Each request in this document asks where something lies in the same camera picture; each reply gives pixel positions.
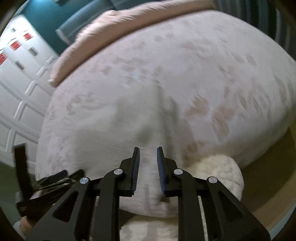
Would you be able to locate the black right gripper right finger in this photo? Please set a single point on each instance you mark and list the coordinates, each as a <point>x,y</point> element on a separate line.
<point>207,210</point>

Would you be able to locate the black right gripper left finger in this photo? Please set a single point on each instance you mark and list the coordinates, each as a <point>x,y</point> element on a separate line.
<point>89,210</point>

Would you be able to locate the operator hand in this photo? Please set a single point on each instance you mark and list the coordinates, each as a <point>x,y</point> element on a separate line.
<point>26,225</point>

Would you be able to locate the white fluffy rug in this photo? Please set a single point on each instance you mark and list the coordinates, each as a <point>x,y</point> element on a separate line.
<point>223,167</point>

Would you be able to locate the pink floral bed blanket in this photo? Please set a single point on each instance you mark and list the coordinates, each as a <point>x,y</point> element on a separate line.
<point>198,85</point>

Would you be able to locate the white panelled wardrobe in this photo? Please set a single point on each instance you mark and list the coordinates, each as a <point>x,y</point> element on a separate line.
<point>26,62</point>

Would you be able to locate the teal upholstered headboard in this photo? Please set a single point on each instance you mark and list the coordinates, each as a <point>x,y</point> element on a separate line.
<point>59,23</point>

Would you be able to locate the pink pillow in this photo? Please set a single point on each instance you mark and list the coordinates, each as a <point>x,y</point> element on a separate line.
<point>112,25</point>

